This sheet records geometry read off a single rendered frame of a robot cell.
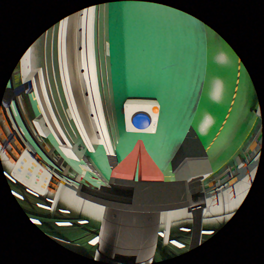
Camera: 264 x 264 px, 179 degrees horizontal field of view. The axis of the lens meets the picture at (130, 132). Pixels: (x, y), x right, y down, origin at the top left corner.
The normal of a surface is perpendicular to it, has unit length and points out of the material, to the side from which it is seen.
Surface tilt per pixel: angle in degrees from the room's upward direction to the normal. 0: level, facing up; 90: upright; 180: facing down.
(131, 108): 0
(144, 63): 0
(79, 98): 90
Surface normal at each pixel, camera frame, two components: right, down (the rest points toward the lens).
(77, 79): 0.99, 0.06
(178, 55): -0.14, 0.64
